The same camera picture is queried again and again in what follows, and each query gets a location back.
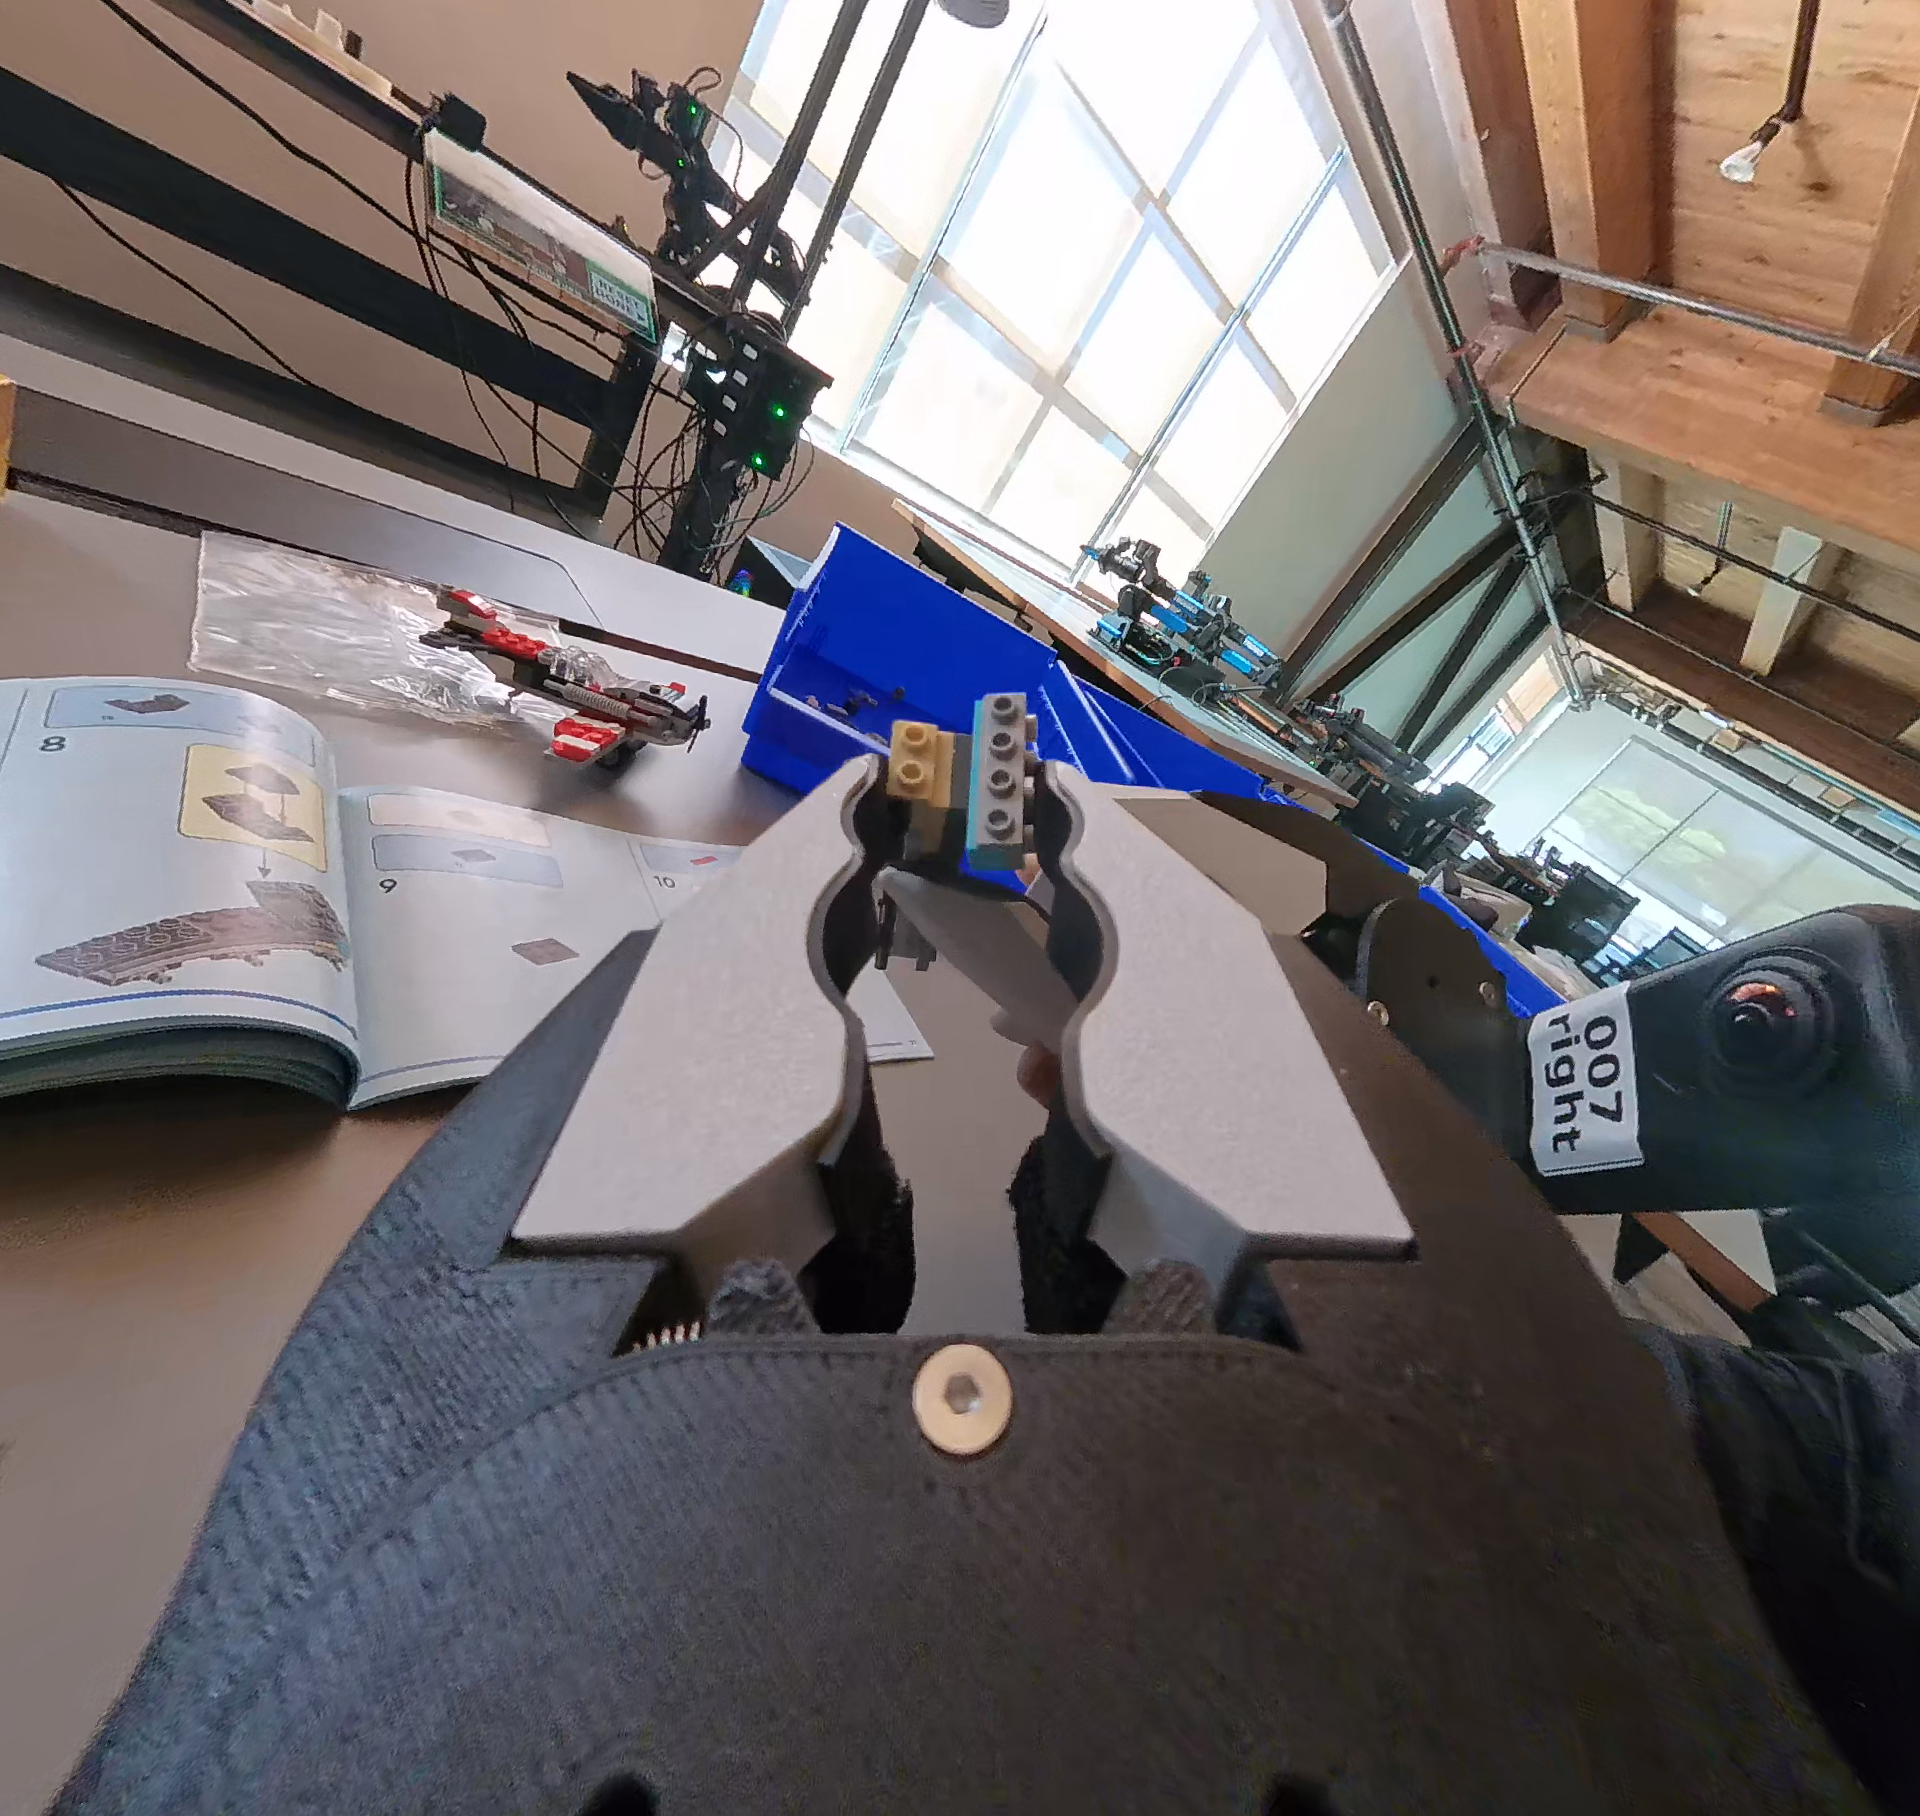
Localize white power strip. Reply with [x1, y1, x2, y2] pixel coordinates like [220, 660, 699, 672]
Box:
[250, 0, 397, 104]

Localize blue plastic parts bin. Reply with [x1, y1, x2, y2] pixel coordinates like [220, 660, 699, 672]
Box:
[739, 522, 1573, 1023]

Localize large paned window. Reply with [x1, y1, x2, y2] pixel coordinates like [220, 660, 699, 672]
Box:
[723, 0, 1422, 597]

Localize red grey brick spaceship model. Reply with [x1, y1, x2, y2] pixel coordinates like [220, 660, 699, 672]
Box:
[421, 586, 716, 767]

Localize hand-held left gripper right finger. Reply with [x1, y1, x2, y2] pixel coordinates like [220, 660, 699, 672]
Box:
[1045, 761, 1422, 1325]

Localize brown desk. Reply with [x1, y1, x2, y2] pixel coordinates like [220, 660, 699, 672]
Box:
[0, 339, 1777, 1816]

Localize grey metal ceiling pipe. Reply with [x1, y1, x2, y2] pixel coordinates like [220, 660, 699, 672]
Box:
[1476, 239, 1920, 387]

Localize black metal frame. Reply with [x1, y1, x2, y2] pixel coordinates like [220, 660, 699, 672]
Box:
[0, 0, 673, 511]

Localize clear plastic bag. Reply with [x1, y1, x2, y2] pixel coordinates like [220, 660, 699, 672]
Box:
[187, 527, 603, 735]

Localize tan grey teal brick assembly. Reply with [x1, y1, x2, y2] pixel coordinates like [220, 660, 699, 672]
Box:
[884, 692, 1049, 890]

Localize green framed sign board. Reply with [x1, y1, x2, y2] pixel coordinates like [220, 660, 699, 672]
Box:
[422, 130, 666, 342]

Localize brick instruction booklet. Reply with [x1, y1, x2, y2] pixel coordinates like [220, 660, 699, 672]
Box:
[0, 676, 930, 1107]

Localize row of benchtop robot arms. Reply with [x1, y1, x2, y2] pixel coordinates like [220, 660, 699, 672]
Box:
[1077, 540, 1489, 832]

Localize hanging light bulb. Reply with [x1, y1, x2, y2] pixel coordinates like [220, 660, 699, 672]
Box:
[1713, 0, 1846, 184]

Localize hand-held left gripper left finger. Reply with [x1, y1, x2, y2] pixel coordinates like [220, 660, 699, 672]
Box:
[510, 753, 893, 1263]

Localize black camera rig green lights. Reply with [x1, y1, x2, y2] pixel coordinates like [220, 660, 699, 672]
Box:
[570, 68, 834, 574]

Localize bundle of black cables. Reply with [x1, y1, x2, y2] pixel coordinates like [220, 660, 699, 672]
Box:
[397, 184, 791, 560]

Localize person's right forearm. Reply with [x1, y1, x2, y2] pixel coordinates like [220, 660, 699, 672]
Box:
[1634, 1325, 1920, 1816]

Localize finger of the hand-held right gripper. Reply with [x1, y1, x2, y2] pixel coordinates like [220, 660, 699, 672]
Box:
[878, 872, 1082, 1049]
[1103, 786, 1422, 952]

